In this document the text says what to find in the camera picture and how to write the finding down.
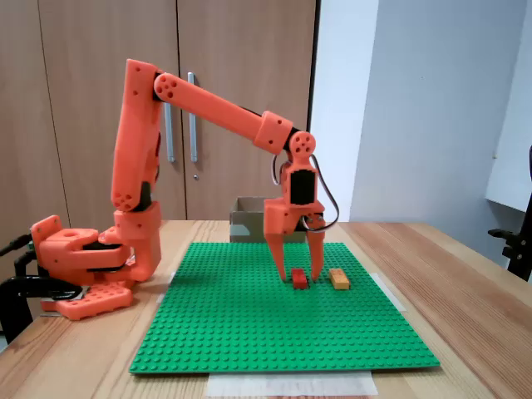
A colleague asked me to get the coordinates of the red lego brick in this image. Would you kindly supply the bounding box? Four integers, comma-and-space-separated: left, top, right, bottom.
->
290, 267, 311, 291

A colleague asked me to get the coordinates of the open cardboard box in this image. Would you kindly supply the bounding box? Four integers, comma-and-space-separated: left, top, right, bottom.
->
229, 195, 308, 244

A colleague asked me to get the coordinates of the yellow lego brick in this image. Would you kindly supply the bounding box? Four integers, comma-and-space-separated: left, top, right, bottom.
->
328, 267, 352, 292

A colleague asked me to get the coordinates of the green lego baseplate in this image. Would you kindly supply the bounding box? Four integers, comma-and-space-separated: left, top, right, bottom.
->
128, 241, 441, 377

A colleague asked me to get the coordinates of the masking tape strip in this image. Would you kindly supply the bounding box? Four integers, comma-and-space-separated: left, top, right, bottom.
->
155, 271, 178, 305
372, 271, 409, 314
205, 370, 380, 398

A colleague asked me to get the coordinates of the brown wooden cabinet door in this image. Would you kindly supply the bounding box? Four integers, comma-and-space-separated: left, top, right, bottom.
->
37, 0, 187, 222
0, 0, 70, 250
176, 0, 322, 222

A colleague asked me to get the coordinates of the black chair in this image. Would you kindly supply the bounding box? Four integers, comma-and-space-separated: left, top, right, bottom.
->
487, 145, 532, 284

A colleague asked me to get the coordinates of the white board panel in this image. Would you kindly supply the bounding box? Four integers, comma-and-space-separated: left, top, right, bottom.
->
485, 0, 532, 215

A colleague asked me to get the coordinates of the black table clamp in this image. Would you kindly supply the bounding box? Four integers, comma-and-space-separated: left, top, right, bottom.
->
0, 273, 84, 344

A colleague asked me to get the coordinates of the gripper servo cable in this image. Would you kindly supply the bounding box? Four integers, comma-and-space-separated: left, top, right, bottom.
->
271, 152, 340, 232

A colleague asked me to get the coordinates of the silver cabinet door handle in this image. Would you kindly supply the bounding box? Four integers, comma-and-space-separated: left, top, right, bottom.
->
163, 103, 176, 164
187, 71, 200, 164

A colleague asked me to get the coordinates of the black cable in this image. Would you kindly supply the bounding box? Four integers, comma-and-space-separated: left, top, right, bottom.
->
12, 249, 41, 278
0, 233, 35, 257

